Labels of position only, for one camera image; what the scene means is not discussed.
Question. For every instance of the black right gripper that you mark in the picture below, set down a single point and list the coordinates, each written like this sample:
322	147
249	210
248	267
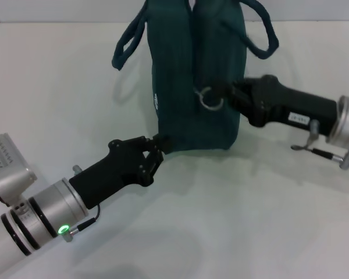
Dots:
279	101

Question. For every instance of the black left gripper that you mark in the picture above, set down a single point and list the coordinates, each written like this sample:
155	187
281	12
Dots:
110	171

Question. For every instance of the dark teal zip bag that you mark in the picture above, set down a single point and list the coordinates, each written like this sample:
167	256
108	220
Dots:
177	72

